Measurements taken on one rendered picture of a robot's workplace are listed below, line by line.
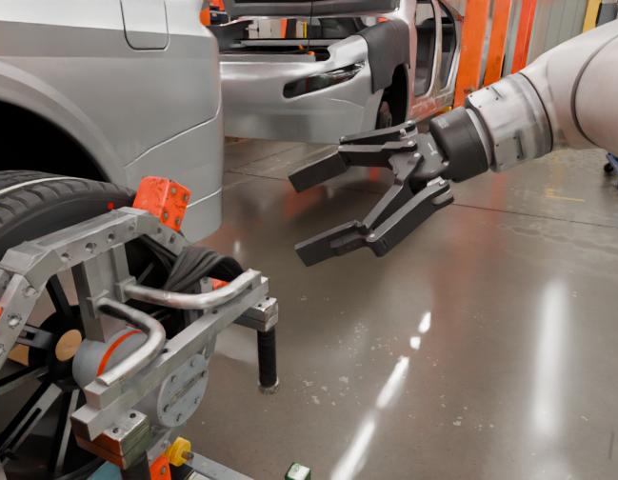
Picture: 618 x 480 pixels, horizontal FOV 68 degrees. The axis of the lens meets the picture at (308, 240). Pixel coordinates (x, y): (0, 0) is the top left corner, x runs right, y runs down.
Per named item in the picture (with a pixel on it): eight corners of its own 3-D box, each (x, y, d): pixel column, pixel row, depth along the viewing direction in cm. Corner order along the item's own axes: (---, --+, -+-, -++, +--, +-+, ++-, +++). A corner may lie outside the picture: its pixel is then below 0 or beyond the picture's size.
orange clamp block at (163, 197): (150, 227, 95) (164, 186, 97) (180, 232, 92) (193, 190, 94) (127, 216, 89) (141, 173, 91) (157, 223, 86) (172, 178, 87)
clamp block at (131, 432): (106, 421, 66) (100, 391, 64) (154, 443, 62) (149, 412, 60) (75, 447, 61) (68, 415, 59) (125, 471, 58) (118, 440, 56)
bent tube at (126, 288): (183, 264, 96) (177, 216, 91) (262, 284, 88) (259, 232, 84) (116, 303, 81) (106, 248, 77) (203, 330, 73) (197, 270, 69)
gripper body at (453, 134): (454, 90, 50) (374, 128, 52) (484, 128, 43) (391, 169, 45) (468, 145, 54) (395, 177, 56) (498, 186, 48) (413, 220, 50)
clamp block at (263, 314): (240, 310, 94) (239, 287, 92) (279, 320, 90) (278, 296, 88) (226, 322, 90) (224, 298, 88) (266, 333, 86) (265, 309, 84)
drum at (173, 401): (132, 366, 96) (122, 308, 91) (215, 397, 87) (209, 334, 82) (74, 410, 84) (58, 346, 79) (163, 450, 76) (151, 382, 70)
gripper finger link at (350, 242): (380, 231, 47) (387, 251, 44) (334, 250, 48) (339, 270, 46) (375, 222, 46) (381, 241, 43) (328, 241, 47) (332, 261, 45)
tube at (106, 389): (106, 309, 79) (94, 252, 75) (194, 337, 71) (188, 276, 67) (5, 367, 65) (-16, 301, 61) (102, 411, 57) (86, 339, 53)
